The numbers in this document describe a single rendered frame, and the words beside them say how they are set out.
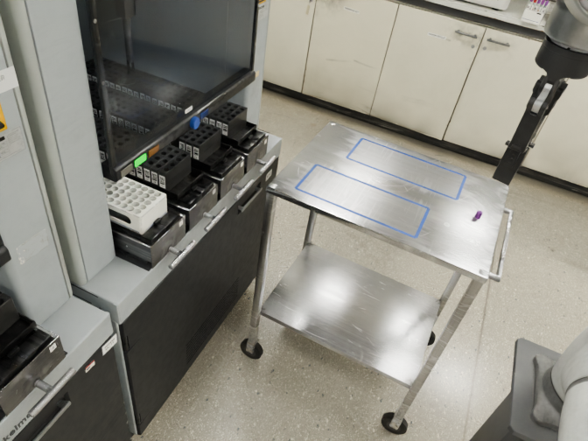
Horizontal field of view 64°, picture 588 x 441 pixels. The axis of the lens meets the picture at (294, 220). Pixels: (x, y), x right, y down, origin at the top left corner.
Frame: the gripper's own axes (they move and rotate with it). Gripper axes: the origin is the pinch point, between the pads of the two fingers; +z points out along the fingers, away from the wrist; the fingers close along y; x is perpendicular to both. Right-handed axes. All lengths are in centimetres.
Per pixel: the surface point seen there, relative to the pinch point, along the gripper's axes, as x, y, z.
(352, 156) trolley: 44, 36, 37
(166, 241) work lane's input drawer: 58, -24, 41
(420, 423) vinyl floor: -12, 26, 119
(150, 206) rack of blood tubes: 63, -25, 33
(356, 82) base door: 123, 197, 92
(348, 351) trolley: 18, 15, 91
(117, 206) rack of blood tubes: 67, -30, 33
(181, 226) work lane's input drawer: 59, -18, 41
